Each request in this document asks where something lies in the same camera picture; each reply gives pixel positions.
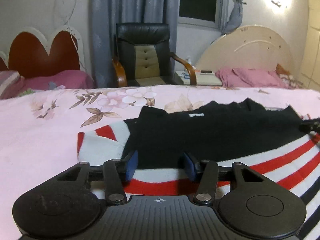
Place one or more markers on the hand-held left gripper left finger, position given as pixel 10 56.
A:
pixel 131 166

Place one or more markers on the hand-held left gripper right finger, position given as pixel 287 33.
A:
pixel 190 167

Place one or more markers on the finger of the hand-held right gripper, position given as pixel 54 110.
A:
pixel 310 125

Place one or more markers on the striped knit sweater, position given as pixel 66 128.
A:
pixel 212 135

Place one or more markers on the orange patterned cloth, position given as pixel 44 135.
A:
pixel 287 76

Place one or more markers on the pink crumpled blanket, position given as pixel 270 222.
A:
pixel 250 77

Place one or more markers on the white nightstand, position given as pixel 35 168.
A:
pixel 205 79

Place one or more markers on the cream wardrobe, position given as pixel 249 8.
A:
pixel 311 35

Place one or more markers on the cream round headboard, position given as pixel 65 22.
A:
pixel 255 47

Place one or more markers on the pink floral bedsheet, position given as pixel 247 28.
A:
pixel 37 142

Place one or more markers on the black remote control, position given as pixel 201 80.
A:
pixel 207 72

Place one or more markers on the small white bottle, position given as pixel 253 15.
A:
pixel 188 62

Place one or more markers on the plain pink pillow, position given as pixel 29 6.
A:
pixel 65 80

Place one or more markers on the black leather office chair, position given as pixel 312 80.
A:
pixel 145 45

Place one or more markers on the grey-blue tied curtain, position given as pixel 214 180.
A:
pixel 235 15

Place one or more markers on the red heart-shaped headboard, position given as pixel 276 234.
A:
pixel 32 55

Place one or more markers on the striped pink pillow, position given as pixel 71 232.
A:
pixel 7 82

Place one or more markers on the grey-blue long curtain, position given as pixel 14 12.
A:
pixel 130 5

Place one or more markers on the dark window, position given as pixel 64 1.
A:
pixel 197 0

